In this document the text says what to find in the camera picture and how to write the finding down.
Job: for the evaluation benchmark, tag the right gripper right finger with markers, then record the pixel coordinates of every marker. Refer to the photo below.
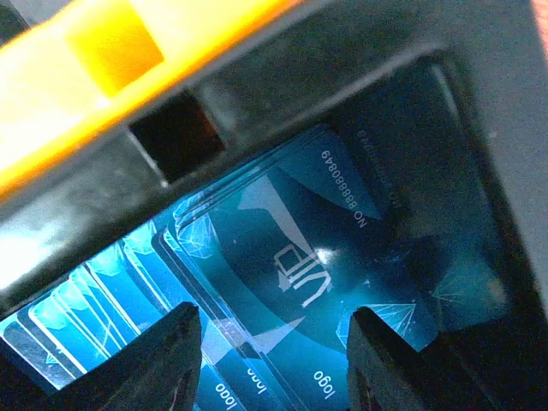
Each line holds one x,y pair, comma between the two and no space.
386,373

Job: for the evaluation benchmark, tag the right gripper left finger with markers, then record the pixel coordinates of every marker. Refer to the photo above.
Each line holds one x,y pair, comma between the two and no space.
158,370

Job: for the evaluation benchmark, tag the blue card stack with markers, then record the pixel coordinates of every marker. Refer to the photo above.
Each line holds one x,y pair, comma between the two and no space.
115,296

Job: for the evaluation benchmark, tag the blue credit card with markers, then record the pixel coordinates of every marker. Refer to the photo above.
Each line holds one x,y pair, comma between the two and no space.
299,239

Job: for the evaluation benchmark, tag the yellow bin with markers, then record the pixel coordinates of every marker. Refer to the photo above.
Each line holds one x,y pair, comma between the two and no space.
67,80

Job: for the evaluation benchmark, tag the black bin right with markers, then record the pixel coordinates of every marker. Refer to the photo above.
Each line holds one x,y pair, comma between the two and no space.
442,106

